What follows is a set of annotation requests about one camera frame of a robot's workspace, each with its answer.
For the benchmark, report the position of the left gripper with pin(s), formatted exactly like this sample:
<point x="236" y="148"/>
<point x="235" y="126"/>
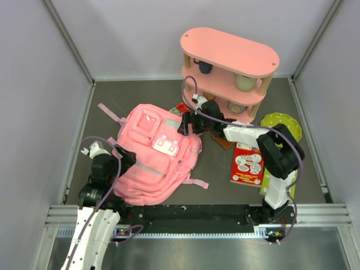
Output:
<point x="128" y="160"/>

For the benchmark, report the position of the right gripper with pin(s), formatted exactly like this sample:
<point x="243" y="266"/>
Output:
<point x="189" y="118"/>

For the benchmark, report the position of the pink student backpack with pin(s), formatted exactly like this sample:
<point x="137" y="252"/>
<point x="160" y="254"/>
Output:
<point x="164" y="157"/>

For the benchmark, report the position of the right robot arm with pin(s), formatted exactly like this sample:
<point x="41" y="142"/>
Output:
<point x="281" y="154"/>

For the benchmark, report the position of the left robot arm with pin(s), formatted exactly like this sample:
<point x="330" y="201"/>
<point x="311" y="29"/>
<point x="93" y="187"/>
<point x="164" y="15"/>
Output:
<point x="99" y="209"/>

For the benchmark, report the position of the red patterned book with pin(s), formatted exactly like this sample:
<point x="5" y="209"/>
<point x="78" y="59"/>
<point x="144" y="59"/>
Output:
<point x="179" y="109"/>

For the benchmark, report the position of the orange cup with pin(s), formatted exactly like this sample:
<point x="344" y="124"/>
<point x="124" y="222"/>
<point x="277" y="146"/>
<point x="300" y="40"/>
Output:
<point x="208" y="96"/>

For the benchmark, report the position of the brown leather wallet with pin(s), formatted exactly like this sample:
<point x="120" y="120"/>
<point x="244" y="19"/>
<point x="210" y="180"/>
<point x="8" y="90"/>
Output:
<point x="222" y="142"/>

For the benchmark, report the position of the patterned flower-shaped bowl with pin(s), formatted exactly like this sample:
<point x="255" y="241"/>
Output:
<point x="236" y="108"/>

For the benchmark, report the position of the dark blue mug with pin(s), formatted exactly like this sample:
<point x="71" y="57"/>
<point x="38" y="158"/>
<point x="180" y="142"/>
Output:
<point x="204" y="67"/>

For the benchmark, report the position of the pink three-tier wooden shelf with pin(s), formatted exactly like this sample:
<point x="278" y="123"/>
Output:
<point x="228" y="54"/>

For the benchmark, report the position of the beige ceramic mug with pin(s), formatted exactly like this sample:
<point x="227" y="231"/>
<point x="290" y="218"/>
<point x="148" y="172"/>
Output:
<point x="243" y="83"/>

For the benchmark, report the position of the red cartoon book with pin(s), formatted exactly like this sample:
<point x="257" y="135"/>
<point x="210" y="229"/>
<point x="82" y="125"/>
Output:
<point x="247" y="166"/>

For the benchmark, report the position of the green polka dot plate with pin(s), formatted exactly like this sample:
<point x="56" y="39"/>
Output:
<point x="270" y="120"/>

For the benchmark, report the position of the green cartoon book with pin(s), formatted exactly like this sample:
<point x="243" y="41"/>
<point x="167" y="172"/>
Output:
<point x="291" y="188"/>

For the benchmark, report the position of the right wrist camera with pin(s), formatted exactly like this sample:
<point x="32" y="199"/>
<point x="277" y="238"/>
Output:
<point x="198" y="100"/>

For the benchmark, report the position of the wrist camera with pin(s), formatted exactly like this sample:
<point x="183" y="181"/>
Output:
<point x="198" y="100"/>
<point x="95" y="149"/>

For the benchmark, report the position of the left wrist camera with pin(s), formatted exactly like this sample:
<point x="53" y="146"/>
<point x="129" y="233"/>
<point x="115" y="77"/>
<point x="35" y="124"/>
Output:
<point x="95" y="149"/>

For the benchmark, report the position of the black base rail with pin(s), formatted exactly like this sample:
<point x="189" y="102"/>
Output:
<point x="203" y="218"/>

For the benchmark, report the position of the white cable duct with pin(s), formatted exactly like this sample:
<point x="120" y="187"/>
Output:
<point x="257" y="233"/>

